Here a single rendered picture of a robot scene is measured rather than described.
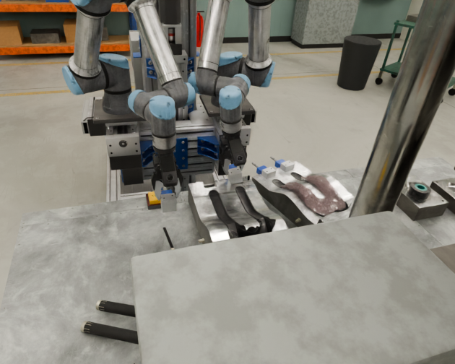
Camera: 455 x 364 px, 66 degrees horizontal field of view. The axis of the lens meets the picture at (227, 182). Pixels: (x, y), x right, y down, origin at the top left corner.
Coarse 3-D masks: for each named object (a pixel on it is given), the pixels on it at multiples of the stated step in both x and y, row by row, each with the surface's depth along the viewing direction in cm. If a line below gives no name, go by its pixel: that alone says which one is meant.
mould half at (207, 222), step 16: (192, 192) 136; (208, 192) 136; (224, 192) 137; (256, 192) 139; (192, 208) 138; (208, 208) 130; (240, 208) 131; (256, 208) 131; (208, 224) 119; (224, 224) 117; (240, 224) 117; (256, 224) 117; (208, 240) 116
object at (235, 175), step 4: (232, 164) 144; (232, 168) 141; (236, 168) 140; (232, 172) 139; (236, 172) 139; (240, 172) 139; (228, 176) 142; (232, 176) 139; (236, 176) 139; (240, 176) 140; (232, 180) 140; (236, 180) 141; (240, 180) 142; (232, 184) 142
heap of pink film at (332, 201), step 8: (312, 176) 148; (320, 176) 145; (288, 184) 143; (296, 184) 140; (320, 184) 141; (328, 184) 142; (296, 192) 138; (304, 192) 135; (312, 192) 138; (328, 192) 139; (336, 192) 140; (304, 200) 135; (312, 200) 134; (320, 200) 136; (328, 200) 136; (336, 200) 135; (312, 208) 133; (320, 208) 133; (328, 208) 132; (336, 208) 132; (344, 208) 136
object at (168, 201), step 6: (162, 186) 131; (162, 192) 126; (168, 192) 126; (162, 198) 122; (168, 198) 122; (174, 198) 122; (162, 204) 121; (168, 204) 122; (174, 204) 123; (162, 210) 123; (168, 210) 124; (174, 210) 124
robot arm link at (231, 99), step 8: (224, 88) 117; (232, 88) 117; (224, 96) 115; (232, 96) 114; (240, 96) 117; (224, 104) 117; (232, 104) 116; (240, 104) 119; (224, 112) 119; (232, 112) 118; (240, 112) 121; (224, 120) 121; (232, 120) 120
